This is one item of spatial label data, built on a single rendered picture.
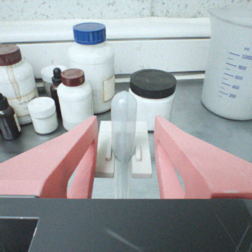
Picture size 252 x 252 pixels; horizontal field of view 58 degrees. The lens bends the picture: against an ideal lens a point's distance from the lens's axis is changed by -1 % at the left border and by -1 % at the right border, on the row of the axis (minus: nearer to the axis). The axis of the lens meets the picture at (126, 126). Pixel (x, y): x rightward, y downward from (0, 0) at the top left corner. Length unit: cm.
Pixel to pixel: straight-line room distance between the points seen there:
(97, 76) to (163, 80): 10
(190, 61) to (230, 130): 18
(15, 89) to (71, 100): 8
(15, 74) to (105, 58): 12
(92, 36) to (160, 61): 18
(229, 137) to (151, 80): 14
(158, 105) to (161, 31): 18
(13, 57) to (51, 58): 12
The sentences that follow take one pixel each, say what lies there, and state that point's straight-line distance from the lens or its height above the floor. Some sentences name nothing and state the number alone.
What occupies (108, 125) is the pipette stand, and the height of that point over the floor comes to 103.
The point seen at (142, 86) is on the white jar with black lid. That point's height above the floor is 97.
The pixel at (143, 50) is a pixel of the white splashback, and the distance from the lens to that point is 46.
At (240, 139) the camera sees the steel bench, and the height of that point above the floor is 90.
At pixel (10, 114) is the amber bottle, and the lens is 34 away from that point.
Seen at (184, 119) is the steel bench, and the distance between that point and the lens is 39.
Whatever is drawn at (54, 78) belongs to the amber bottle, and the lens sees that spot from 36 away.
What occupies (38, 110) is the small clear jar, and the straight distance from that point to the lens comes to 33.
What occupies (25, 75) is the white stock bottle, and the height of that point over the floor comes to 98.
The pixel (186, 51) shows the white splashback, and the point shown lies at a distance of 49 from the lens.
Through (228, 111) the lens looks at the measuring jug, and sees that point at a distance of 41.
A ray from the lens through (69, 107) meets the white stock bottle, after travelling 32.
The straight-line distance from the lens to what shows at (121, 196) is 16.
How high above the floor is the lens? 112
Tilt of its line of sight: 38 degrees down
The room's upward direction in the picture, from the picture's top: 2 degrees clockwise
